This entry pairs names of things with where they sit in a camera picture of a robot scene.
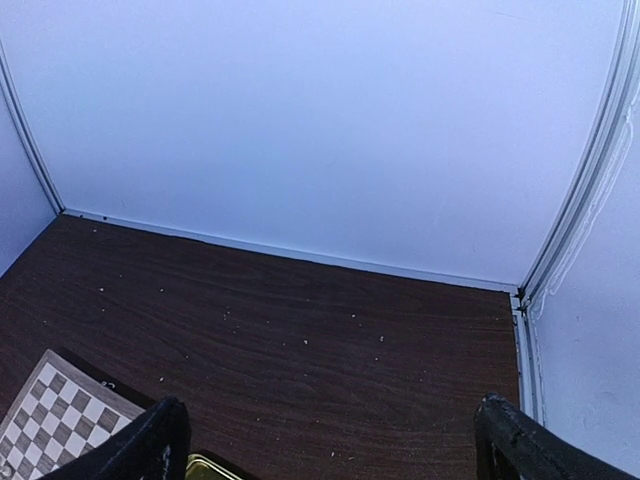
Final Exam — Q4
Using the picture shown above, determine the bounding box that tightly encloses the right aluminium corner post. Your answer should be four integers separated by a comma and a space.
518, 1, 639, 311

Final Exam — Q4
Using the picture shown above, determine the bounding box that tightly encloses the aluminium corner post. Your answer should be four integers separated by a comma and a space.
1, 45, 66, 215
518, 1, 639, 311

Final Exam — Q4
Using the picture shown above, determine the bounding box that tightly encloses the gold metal tray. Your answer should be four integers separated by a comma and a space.
185, 454, 242, 480

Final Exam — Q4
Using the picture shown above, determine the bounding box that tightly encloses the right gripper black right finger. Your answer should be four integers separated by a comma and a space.
474, 393, 633, 480

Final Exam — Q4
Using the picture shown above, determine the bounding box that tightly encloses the left aluminium corner post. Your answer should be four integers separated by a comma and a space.
1, 45, 66, 215

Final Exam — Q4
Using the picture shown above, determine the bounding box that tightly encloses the wooden chessboard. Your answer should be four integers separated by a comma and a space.
1, 350, 144, 479

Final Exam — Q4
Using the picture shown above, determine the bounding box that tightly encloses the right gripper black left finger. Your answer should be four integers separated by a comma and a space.
44, 396, 191, 480

